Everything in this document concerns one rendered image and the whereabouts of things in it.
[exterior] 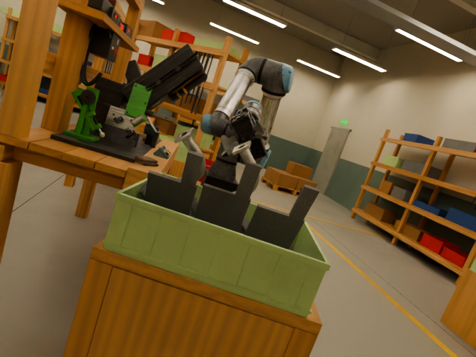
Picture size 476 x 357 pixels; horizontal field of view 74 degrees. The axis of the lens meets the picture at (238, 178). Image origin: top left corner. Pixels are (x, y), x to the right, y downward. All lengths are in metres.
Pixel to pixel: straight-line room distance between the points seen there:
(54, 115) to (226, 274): 1.40
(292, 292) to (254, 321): 0.14
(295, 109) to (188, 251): 11.06
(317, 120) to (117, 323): 11.51
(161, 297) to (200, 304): 0.11
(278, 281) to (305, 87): 11.20
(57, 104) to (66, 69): 0.19
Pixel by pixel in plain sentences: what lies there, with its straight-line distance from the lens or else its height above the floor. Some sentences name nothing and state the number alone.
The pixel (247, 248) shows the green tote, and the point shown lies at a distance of 0.89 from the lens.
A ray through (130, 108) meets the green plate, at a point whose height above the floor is 1.12.
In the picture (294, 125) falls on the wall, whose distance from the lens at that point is 11.85.
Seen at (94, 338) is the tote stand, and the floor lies 0.52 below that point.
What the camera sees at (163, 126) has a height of 0.83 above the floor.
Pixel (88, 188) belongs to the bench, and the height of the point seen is 0.29.
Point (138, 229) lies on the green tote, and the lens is 0.93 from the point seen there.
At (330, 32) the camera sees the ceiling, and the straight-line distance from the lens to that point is 10.14.
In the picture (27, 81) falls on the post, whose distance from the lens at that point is 1.63.
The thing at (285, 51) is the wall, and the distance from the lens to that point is 11.77.
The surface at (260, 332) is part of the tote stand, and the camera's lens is 1.00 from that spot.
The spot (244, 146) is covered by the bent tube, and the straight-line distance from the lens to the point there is 0.91.
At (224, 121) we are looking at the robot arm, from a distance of 1.25.
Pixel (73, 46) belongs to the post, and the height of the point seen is 1.34.
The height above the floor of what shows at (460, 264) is 0.30.
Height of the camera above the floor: 1.24
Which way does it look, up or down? 9 degrees down
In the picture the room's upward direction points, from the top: 19 degrees clockwise
